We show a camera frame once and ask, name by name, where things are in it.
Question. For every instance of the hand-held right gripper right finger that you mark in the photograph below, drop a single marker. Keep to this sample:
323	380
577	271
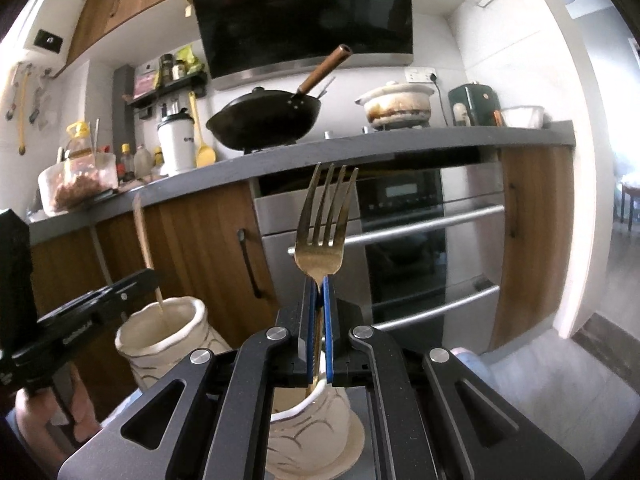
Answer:
329	330

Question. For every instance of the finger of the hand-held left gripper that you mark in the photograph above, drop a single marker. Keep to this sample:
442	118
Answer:
100	305

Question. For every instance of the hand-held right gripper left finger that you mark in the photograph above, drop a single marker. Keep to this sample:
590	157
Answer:
312	330

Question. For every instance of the white floral ceramic utensil holder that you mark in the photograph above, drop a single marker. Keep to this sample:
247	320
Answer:
160	340

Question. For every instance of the wooden chopstick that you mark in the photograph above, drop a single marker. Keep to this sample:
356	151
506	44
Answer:
145	245

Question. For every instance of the gold metal fork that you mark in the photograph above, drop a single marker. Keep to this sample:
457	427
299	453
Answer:
320	255

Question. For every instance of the person's left hand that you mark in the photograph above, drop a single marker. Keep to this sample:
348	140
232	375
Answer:
35	415

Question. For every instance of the plastic container of food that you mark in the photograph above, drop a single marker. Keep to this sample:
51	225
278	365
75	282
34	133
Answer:
75	185

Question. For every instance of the stainless built-in oven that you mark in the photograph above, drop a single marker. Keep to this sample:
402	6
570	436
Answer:
410	240

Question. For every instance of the dark sauce bottle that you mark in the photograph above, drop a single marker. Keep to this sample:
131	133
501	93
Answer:
126	165

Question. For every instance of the oil bottle with yellow cap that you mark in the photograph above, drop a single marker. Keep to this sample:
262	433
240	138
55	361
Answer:
80	142

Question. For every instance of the clear sauce bottle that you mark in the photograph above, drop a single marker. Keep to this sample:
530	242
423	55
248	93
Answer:
144	162

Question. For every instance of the white tumbler with black lid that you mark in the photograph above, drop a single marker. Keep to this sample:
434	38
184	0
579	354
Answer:
176	145

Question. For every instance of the yellow plastic spatula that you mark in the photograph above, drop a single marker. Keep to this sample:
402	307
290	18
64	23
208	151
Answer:
204	152

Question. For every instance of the narrow wooden lower cabinet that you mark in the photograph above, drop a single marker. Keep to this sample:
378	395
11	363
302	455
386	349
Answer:
535	240

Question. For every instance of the white clay cooking pot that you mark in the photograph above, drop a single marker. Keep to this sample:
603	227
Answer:
397	102

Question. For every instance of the white water heater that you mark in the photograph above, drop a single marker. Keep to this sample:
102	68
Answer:
55	15

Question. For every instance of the green countertop appliance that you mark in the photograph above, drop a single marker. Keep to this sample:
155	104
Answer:
475	105

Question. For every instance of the black range hood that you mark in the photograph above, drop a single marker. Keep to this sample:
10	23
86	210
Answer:
300	15

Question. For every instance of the black wall spice shelf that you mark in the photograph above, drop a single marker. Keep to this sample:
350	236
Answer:
167	91

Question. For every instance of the white wall socket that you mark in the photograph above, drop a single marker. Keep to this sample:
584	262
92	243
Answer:
419	75

